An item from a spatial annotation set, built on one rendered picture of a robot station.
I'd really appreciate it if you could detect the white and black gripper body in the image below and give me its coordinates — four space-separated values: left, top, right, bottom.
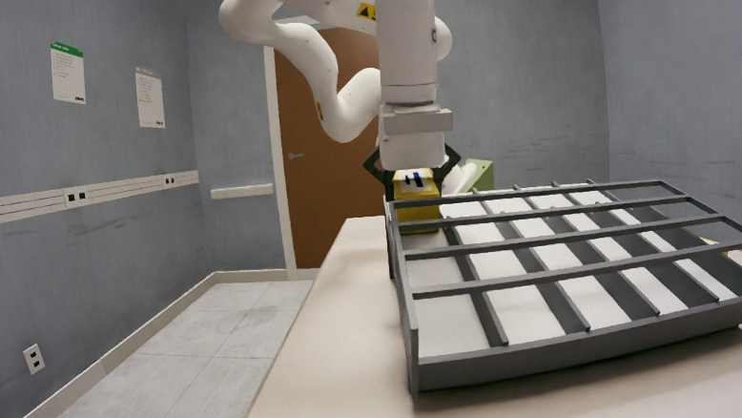
379 100 445 171

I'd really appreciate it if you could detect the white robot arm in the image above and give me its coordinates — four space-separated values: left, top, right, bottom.
218 0 453 143

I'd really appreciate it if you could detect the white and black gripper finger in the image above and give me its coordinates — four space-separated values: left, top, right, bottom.
431 143 461 197
362 145 396 202

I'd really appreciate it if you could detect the dark grey front bar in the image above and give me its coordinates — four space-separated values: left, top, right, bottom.
419 296 742 390

